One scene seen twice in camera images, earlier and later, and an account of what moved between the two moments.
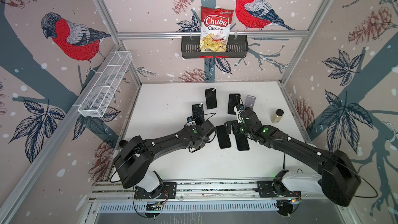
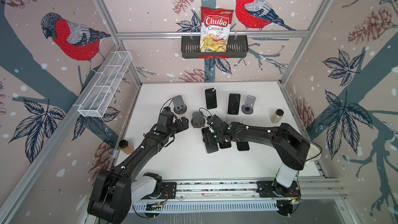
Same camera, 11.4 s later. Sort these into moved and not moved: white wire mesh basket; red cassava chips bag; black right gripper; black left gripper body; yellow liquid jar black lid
Moved: black left gripper body; black right gripper
Not moved: red cassava chips bag; white wire mesh basket; yellow liquid jar black lid
